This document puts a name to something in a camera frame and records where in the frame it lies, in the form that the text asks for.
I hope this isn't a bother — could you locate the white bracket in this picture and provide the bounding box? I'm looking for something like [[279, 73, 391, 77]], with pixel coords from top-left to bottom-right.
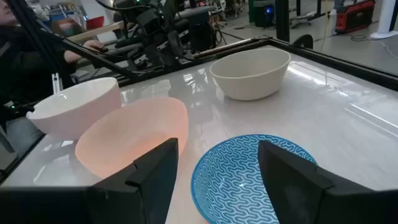
[[51, 72, 61, 95]]

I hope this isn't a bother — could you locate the red storage bin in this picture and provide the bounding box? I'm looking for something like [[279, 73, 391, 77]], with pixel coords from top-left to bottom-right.
[[85, 15, 106, 30]]

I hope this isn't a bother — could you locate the black floor cable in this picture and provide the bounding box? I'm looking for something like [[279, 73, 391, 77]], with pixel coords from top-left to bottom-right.
[[331, 27, 376, 43]]

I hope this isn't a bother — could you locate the wooden bench top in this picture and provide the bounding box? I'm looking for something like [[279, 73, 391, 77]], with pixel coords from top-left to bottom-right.
[[67, 21, 125, 44]]

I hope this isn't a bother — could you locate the glossy white bowl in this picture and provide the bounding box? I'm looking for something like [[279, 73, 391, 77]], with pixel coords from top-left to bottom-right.
[[25, 77, 122, 141]]

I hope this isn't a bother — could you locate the red and black equipment case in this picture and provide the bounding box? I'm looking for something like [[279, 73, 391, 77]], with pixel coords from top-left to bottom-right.
[[334, 0, 376, 34]]

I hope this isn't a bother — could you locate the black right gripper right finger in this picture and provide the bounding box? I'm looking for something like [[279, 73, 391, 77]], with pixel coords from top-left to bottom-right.
[[257, 139, 376, 224]]

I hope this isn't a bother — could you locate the cream matte bowl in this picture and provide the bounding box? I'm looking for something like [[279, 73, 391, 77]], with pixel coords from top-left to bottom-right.
[[209, 47, 292, 101]]

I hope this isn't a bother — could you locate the yellow cable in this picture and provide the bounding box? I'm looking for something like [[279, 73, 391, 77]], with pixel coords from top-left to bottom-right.
[[320, 0, 331, 52]]

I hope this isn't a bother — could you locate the person's hand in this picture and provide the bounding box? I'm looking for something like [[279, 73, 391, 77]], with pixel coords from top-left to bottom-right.
[[82, 39, 106, 52]]

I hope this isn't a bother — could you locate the person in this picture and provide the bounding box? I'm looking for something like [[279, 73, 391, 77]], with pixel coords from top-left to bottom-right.
[[0, 0, 106, 105]]

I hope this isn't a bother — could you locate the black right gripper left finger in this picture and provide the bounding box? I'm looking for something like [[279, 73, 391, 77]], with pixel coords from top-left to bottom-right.
[[86, 138, 180, 224]]

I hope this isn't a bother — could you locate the peach translucent bowl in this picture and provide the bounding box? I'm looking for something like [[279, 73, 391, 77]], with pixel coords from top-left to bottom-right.
[[75, 96, 190, 179]]

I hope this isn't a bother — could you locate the blue wave-patterned bowl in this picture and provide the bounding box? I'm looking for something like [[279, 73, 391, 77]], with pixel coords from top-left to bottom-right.
[[190, 134, 318, 224]]

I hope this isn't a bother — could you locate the black vertical post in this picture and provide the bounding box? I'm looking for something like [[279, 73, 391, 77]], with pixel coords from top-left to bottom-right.
[[275, 0, 290, 43]]

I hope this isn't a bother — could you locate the black diagonal frame strut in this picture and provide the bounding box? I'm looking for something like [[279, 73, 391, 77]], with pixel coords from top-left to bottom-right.
[[7, 0, 74, 90], [37, 27, 139, 80]]

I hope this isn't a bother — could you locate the white pillar base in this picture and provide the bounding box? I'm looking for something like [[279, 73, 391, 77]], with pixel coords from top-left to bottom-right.
[[369, 0, 398, 40]]

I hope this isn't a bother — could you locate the black computer tower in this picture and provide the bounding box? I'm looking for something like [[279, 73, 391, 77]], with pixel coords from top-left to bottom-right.
[[253, 0, 276, 28]]

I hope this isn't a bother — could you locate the black curved caster guard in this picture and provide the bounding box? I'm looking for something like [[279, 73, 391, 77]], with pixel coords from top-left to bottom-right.
[[292, 34, 314, 50]]

